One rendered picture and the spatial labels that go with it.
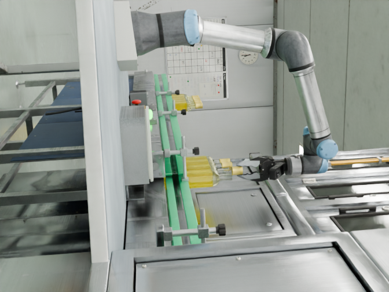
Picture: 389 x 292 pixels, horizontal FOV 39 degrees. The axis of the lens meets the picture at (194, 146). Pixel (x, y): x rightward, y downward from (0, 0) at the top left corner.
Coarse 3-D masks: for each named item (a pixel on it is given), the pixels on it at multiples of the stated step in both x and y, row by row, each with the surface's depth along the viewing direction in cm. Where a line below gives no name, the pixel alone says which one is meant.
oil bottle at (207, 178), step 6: (186, 174) 205; (192, 174) 205; (198, 174) 205; (204, 174) 205; (210, 174) 205; (216, 174) 206; (192, 180) 205; (198, 180) 206; (204, 180) 206; (210, 180) 206; (216, 180) 207; (192, 186) 206; (198, 186) 206; (204, 186) 207; (210, 186) 207
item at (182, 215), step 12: (168, 180) 196; (180, 180) 196; (168, 192) 185; (180, 192) 186; (168, 204) 176; (180, 204) 176; (192, 204) 175; (180, 216) 167; (192, 216) 166; (180, 228) 159; (192, 228) 158; (180, 240) 151; (192, 240) 151
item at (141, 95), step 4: (132, 92) 256; (136, 92) 256; (140, 92) 255; (144, 92) 255; (132, 96) 253; (136, 96) 253; (140, 96) 253; (144, 96) 253; (132, 100) 253; (144, 100) 254; (132, 104) 254; (140, 104) 254; (144, 104) 255
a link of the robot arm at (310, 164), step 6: (300, 156) 217; (306, 156) 216; (312, 156) 214; (318, 156) 215; (306, 162) 215; (312, 162) 215; (318, 162) 215; (324, 162) 215; (306, 168) 215; (312, 168) 215; (318, 168) 215; (324, 168) 216
